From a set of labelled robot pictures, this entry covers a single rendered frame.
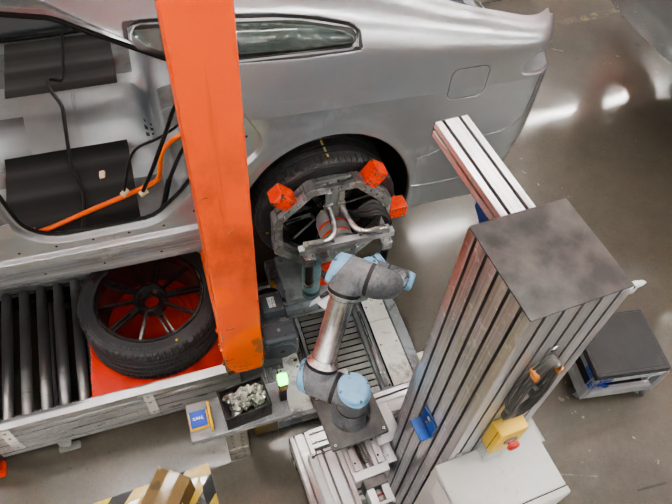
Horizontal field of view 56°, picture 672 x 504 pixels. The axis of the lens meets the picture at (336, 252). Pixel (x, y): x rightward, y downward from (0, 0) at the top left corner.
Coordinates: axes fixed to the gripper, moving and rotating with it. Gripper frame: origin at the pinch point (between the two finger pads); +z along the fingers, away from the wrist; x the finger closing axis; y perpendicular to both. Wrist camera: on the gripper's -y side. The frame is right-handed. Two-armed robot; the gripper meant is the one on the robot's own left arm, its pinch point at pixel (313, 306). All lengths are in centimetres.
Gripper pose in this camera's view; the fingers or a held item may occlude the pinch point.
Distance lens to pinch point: 262.8
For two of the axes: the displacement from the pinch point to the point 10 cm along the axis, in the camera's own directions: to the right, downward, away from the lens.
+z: -7.9, 6.1, 1.1
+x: 2.4, 1.3, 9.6
